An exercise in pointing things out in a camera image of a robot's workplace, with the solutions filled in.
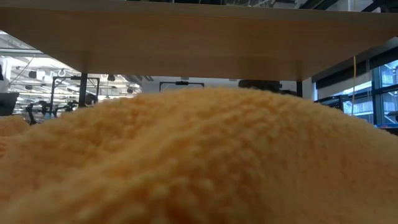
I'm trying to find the wooden shelf with black legs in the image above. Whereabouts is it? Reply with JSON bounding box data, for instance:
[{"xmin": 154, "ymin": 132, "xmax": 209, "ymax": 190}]
[{"xmin": 0, "ymin": 0, "xmax": 398, "ymax": 108}]

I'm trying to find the orange fleece cloth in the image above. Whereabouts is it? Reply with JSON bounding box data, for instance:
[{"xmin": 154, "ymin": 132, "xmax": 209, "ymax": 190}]
[{"xmin": 0, "ymin": 86, "xmax": 398, "ymax": 224}]

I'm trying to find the background dark monitor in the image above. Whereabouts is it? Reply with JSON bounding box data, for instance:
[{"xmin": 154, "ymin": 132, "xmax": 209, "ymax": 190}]
[{"xmin": 0, "ymin": 91, "xmax": 21, "ymax": 117}]

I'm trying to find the background frame with camera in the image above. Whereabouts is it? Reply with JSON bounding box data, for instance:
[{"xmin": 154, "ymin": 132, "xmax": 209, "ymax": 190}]
[{"xmin": 159, "ymin": 80, "xmax": 205, "ymax": 93}]

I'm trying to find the background black metal frame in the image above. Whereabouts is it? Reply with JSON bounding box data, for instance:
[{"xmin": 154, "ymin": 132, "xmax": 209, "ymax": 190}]
[{"xmin": 51, "ymin": 75, "xmax": 101, "ymax": 108}]

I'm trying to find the yellow hanging cord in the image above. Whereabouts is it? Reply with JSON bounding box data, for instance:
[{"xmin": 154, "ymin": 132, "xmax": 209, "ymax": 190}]
[{"xmin": 352, "ymin": 55, "xmax": 357, "ymax": 116}]

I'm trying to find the dark window frame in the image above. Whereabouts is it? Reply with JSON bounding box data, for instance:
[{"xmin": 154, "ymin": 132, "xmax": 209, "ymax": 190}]
[{"xmin": 313, "ymin": 46, "xmax": 398, "ymax": 126}]

